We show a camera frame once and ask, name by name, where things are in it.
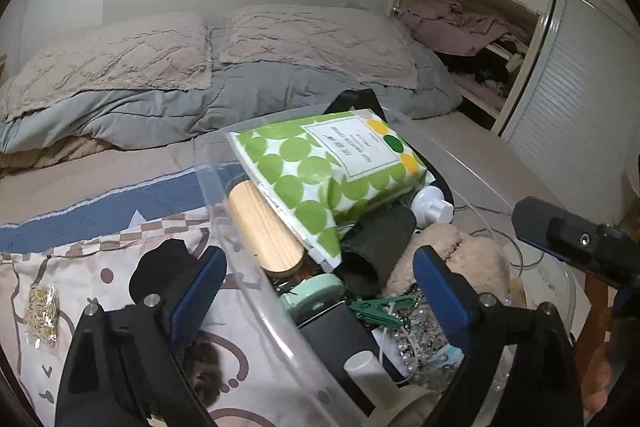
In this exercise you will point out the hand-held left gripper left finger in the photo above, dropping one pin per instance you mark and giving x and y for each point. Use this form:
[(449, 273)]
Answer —
[(200, 287)]

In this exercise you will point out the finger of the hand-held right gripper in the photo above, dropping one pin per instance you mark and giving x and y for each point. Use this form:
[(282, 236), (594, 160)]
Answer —
[(535, 219)]

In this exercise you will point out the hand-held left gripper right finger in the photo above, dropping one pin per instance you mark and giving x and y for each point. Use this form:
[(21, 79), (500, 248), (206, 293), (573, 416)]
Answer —
[(440, 302)]

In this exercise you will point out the clear plastic box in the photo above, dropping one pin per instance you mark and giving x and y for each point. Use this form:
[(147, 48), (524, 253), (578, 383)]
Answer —
[(240, 267)]

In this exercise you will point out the green plastic clip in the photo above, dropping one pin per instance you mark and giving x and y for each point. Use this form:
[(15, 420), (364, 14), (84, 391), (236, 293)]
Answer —
[(372, 309)]

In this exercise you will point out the white plastic bottle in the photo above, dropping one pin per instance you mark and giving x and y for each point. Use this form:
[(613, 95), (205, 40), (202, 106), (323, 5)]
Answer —
[(430, 207)]

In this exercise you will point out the green round case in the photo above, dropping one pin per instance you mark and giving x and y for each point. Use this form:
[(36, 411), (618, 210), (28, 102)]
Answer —
[(312, 297)]

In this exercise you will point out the green dotted tissue pack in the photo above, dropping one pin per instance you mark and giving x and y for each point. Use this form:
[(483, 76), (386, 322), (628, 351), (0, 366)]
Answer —
[(310, 177)]

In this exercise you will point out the person's right hand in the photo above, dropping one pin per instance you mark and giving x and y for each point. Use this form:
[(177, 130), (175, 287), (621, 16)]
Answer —
[(600, 382)]

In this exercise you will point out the beige plush toy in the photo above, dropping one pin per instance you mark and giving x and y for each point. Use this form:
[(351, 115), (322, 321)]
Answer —
[(465, 252)]

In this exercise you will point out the brown furry item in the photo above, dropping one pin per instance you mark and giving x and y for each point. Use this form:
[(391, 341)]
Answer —
[(205, 367)]

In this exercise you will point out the wooden lid jar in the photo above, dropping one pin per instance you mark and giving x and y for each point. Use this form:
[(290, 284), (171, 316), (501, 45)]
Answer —
[(260, 227)]

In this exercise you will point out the dark green cloth roll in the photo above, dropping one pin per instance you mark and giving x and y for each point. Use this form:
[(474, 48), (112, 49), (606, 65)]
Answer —
[(375, 247)]

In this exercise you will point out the white plastic tube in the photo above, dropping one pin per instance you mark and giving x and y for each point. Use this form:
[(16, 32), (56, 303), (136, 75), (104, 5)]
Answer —
[(370, 372)]

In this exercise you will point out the black box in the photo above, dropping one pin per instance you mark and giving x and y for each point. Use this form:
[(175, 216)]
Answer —
[(340, 332)]

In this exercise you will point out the printed blanket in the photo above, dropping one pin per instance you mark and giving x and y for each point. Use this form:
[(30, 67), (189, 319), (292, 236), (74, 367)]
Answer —
[(100, 217)]

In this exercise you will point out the white louvered closet door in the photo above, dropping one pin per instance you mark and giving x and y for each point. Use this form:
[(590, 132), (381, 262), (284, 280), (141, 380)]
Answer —
[(575, 82)]

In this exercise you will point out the rubber band packet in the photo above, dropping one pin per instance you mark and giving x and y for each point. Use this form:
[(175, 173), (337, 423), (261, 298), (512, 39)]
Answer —
[(42, 314)]

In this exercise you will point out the dark clothes pile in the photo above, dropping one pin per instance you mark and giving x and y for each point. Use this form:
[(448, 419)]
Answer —
[(480, 67)]

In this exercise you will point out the grey duvet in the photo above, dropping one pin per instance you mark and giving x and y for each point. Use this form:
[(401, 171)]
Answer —
[(250, 97)]

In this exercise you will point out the beige fleece blanket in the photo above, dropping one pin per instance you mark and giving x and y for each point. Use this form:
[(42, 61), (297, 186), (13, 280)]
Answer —
[(45, 154)]

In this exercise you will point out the pink clothes pile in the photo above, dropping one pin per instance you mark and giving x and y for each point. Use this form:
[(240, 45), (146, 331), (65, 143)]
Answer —
[(450, 27)]

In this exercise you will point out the beige textured pillow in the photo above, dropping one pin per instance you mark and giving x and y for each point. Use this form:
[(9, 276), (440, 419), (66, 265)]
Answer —
[(115, 57), (310, 42)]

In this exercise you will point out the wooden wall shelf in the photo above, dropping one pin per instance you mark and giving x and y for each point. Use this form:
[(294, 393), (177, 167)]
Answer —
[(480, 94)]

